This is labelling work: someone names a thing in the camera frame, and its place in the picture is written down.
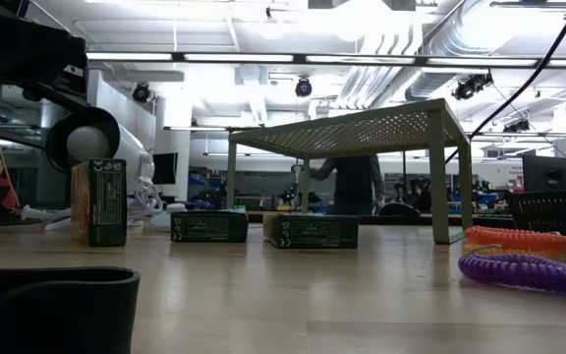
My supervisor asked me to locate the silver ceiling duct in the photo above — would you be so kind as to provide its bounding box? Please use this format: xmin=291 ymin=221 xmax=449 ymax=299
xmin=403 ymin=0 xmax=515 ymax=102

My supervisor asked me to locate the purple spiral wrist keychain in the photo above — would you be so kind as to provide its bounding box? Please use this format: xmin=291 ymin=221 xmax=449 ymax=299
xmin=457 ymin=253 xmax=566 ymax=306

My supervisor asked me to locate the long ceiling light bar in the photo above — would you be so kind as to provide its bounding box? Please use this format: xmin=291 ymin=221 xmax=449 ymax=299
xmin=85 ymin=51 xmax=566 ymax=69

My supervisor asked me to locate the large black monitor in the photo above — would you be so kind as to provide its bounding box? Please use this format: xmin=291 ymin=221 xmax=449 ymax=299
xmin=522 ymin=154 xmax=566 ymax=193

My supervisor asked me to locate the green perforated metal shelf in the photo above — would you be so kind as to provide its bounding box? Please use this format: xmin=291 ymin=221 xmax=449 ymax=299
xmin=224 ymin=97 xmax=475 ymax=246

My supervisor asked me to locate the yellow hanging cord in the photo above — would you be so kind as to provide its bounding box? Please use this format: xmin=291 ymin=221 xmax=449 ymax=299
xmin=0 ymin=84 xmax=20 ymax=207

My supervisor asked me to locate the black plastic basket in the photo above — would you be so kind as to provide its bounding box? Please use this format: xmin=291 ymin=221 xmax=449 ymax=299
xmin=506 ymin=189 xmax=566 ymax=236

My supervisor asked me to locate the black table frame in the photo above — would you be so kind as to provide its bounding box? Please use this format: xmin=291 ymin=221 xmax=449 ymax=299
xmin=248 ymin=209 xmax=510 ymax=227

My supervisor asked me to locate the small black monitor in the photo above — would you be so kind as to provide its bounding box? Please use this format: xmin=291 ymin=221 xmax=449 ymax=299
xmin=151 ymin=151 xmax=180 ymax=186

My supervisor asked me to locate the green yellow crayon box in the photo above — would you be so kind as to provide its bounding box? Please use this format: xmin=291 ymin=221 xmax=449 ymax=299
xmin=262 ymin=212 xmax=361 ymax=251
xmin=169 ymin=209 xmax=250 ymax=244
xmin=70 ymin=157 xmax=128 ymax=247

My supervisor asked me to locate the orange spiral wrist keychain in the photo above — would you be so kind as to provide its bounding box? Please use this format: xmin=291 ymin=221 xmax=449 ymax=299
xmin=463 ymin=224 xmax=566 ymax=256

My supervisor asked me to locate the white round cord switch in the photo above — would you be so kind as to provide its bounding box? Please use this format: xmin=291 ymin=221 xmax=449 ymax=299
xmin=149 ymin=202 xmax=189 ymax=230

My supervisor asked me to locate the yellow spiral wrist keychain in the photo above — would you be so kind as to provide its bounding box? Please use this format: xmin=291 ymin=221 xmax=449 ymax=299
xmin=462 ymin=243 xmax=559 ymax=261

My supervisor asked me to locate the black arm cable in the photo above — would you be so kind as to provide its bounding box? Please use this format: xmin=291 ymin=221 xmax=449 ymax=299
xmin=444 ymin=0 xmax=566 ymax=166

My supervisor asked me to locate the black ceiling spotlight cluster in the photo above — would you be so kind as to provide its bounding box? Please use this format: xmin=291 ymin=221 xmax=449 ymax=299
xmin=452 ymin=71 xmax=494 ymax=101
xmin=502 ymin=119 xmax=531 ymax=134

